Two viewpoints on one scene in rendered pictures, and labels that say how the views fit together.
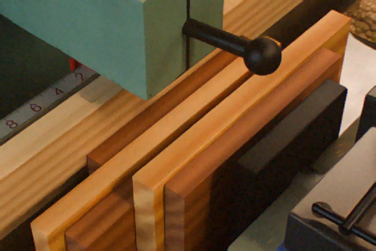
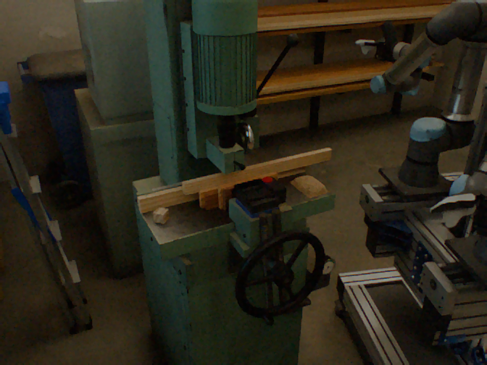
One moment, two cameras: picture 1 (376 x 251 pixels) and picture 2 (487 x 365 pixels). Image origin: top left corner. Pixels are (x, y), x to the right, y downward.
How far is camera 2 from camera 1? 1.01 m
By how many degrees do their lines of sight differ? 21
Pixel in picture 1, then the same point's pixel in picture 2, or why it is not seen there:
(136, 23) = (223, 157)
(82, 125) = (214, 179)
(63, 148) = (209, 182)
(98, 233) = (209, 195)
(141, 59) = (223, 164)
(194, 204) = (227, 193)
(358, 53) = (289, 187)
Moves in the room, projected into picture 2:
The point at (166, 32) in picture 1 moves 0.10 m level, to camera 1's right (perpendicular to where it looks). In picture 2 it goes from (229, 161) to (261, 166)
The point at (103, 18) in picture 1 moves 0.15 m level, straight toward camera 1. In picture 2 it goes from (219, 157) to (204, 179)
